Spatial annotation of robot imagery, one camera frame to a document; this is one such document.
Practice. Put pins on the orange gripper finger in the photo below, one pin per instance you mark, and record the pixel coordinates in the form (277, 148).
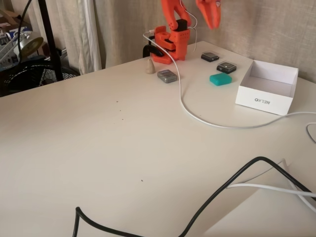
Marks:
(206, 13)
(216, 13)

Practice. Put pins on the teal green cube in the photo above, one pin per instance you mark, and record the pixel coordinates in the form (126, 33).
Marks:
(221, 79)

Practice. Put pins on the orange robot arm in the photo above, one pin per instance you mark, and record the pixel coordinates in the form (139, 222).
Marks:
(180, 44)

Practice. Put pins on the white cardboard box bin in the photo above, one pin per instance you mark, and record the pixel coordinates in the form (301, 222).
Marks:
(261, 100)

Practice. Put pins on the black case clear lid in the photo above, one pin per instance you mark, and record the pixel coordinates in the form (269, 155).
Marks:
(209, 56)
(226, 67)

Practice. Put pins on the black table clamp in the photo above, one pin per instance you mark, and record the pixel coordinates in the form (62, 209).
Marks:
(148, 49)

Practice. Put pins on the grey plastic case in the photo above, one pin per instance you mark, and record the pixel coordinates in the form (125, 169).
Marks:
(168, 77)

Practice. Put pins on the beige cone figurine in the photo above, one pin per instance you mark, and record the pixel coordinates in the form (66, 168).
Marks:
(149, 67)

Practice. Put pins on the white curtain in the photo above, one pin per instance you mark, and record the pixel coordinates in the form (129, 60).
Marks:
(81, 37)

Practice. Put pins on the black lamp pole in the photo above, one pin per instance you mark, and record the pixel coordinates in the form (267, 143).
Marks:
(49, 37)

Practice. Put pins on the silver desk lamp head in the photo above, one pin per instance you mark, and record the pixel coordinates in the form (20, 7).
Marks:
(29, 44)

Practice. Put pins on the black fan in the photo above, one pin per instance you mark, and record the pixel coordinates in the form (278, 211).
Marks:
(29, 76)

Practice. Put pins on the brown cardboard box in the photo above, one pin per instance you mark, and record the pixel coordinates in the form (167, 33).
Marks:
(10, 19)

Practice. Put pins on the white flat box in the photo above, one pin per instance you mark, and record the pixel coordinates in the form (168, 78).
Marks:
(271, 217)

